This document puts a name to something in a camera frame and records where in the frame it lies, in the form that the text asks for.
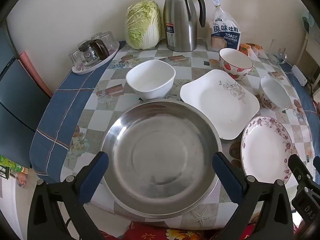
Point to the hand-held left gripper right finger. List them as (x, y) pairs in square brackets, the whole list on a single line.
[(227, 177)]

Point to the clear drinking glass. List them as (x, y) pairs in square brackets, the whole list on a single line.
[(96, 36), (75, 57), (108, 40), (83, 43)]

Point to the strawberry print bowl red rim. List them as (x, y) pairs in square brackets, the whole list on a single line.
[(235, 60)]

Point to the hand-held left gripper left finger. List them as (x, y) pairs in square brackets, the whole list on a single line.
[(93, 177)]

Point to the white floral serving tray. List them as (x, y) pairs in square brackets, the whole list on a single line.
[(100, 63)]

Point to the napa cabbage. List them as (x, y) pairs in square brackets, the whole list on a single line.
[(142, 25)]

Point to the clear glass mug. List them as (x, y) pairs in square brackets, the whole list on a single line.
[(281, 55)]

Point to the pink board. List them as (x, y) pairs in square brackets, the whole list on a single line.
[(35, 75)]

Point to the white plastic device box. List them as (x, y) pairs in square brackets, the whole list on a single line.
[(298, 75)]

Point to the bagged toast bread loaf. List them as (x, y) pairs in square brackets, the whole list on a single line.
[(225, 35)]

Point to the dark grey cabinet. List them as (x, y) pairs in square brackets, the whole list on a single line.
[(17, 92)]

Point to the round plate pink floral rim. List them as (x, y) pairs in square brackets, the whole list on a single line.
[(265, 150)]

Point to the white plastic chair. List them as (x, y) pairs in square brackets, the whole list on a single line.
[(311, 52)]

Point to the white square plate grey print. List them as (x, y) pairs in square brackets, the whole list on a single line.
[(215, 100)]

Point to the large stainless steel basin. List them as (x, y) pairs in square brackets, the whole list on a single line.
[(160, 155)]

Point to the orange and white snack packet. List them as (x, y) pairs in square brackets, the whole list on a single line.
[(243, 48), (257, 50)]

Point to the white square bowl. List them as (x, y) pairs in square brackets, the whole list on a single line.
[(150, 77)]

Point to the small floral print bowl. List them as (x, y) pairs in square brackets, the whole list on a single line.
[(275, 95)]

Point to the red floral cloth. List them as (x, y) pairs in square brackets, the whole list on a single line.
[(150, 235)]

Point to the stainless steel thermos jug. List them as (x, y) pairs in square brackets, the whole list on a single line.
[(180, 17)]

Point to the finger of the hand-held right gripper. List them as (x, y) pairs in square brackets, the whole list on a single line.
[(298, 170), (317, 161)]

